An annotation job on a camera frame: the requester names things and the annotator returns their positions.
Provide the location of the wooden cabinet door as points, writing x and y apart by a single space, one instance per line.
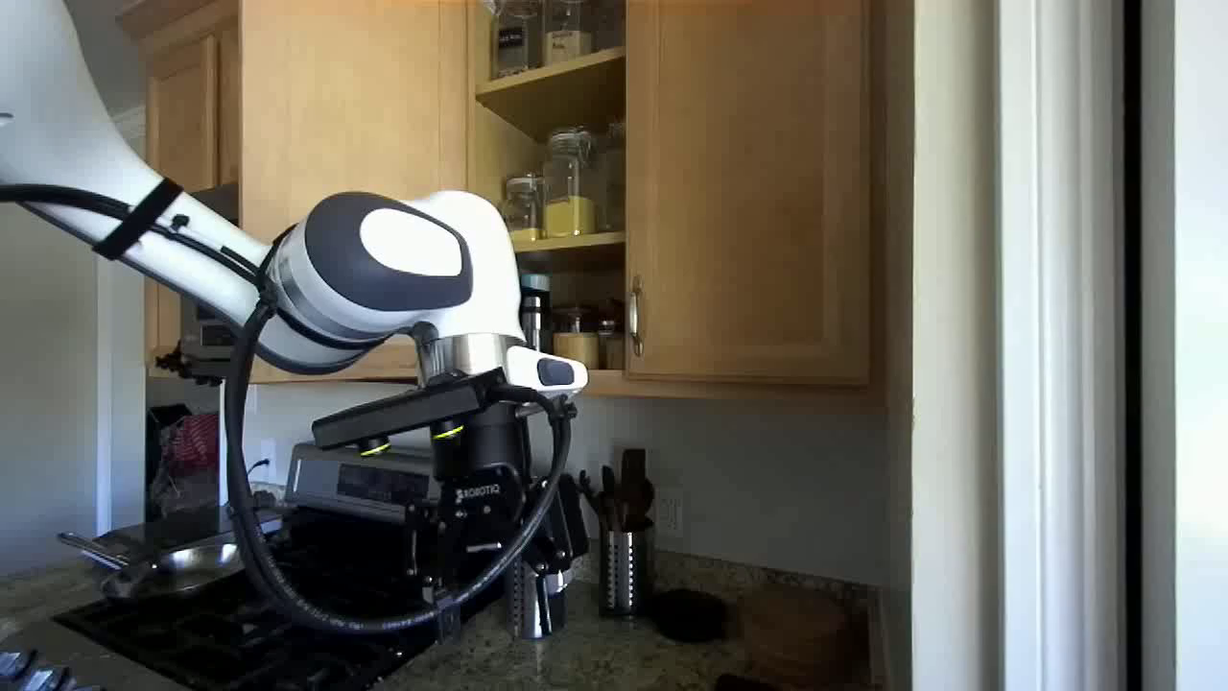
748 145
347 99

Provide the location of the steel utensil holder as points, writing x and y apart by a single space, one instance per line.
624 570

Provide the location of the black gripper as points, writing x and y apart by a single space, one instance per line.
486 467

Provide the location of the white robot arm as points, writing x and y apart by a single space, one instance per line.
347 278

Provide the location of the white door frame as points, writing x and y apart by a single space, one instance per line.
1014 357

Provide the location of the steel travel mug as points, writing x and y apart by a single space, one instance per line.
536 309

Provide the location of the black round dish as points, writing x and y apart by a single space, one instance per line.
689 615

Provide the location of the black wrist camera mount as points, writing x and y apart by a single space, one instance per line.
443 401

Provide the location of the steel frying pan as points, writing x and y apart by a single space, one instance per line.
142 562

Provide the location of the small glass jar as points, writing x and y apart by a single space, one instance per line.
523 204

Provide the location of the upper shelf glass jar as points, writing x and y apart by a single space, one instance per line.
515 37

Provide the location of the yellow-filled glass jar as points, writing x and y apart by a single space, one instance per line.
569 204

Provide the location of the stainless steel stove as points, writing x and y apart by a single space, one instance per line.
356 540

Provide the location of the round wooden container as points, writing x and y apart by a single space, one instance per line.
581 348

